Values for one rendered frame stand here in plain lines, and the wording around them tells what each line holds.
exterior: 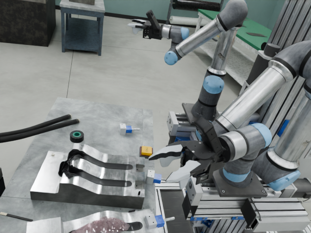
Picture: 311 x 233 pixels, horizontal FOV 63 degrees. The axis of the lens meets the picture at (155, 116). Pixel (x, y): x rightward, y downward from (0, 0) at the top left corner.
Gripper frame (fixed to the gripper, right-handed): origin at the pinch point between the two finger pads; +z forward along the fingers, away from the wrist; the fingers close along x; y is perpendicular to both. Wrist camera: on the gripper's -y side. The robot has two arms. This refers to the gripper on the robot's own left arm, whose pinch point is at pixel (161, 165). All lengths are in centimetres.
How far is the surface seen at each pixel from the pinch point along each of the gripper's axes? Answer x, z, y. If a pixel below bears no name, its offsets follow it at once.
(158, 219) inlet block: 21, -16, 55
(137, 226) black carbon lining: 23, -7, 56
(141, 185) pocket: 40, -18, 54
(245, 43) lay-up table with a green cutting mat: 231, -296, 64
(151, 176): 45, -26, 56
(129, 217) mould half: 28, -5, 55
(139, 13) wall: 631, -320, 95
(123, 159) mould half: 57, -16, 50
